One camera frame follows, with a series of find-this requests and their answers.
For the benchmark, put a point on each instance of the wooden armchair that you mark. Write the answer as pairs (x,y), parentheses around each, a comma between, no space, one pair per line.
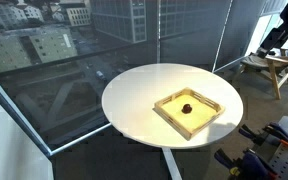
(274,80)

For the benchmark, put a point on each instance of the blue clamp yellow mark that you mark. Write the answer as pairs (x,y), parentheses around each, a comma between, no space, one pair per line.
(225,160)

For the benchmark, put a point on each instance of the square wooden tray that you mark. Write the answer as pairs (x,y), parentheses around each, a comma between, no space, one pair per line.
(170,110)

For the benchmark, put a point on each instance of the grey window mullion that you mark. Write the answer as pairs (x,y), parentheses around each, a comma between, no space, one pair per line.
(222,36)
(158,33)

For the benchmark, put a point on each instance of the metal window sill rail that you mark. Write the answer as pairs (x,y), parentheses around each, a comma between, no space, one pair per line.
(80,139)

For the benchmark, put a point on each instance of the blue spring clamp orange tips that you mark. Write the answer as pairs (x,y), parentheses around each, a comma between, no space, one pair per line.
(277,133)
(255,163)

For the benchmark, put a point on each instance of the dark red plum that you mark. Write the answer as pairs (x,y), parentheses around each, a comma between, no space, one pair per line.
(186,108)

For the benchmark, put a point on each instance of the white table base leg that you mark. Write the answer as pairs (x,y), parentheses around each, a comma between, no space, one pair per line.
(172,165)

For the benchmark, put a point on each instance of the blue black spring clamp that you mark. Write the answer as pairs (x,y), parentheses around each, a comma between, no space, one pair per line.
(250,133)

